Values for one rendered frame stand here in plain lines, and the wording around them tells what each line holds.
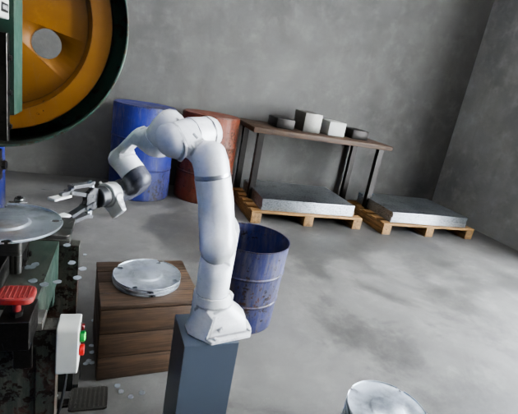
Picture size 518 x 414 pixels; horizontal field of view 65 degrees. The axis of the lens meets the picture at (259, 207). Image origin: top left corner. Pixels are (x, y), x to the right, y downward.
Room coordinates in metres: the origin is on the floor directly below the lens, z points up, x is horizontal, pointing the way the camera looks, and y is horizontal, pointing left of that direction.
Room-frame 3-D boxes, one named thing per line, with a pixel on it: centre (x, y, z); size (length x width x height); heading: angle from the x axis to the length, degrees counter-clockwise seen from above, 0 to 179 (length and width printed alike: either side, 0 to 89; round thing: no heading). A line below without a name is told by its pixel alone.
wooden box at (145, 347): (1.60, 0.43, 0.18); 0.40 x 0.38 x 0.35; 116
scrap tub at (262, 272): (2.02, 0.01, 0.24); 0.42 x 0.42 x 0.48
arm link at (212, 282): (1.22, 0.10, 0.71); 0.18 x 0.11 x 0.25; 1
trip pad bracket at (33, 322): (0.75, 0.47, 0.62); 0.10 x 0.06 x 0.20; 20
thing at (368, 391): (1.19, -0.58, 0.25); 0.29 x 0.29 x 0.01
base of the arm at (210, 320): (1.20, 0.06, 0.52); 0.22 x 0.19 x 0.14; 113
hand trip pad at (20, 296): (0.73, 0.47, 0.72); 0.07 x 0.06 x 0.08; 110
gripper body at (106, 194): (1.34, 0.57, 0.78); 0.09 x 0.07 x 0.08; 162
